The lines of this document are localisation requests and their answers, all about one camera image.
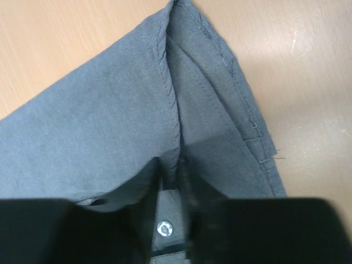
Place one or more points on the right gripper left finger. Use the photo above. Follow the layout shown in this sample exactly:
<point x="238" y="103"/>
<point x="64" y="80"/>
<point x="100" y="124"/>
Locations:
<point x="115" y="228"/>

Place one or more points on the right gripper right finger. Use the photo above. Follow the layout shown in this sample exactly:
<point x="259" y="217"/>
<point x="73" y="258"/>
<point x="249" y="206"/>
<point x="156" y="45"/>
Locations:
<point x="284" y="230"/>

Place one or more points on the grey long sleeve shirt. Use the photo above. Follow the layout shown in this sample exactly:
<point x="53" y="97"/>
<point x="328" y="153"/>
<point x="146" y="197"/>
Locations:
<point x="170" y="87"/>

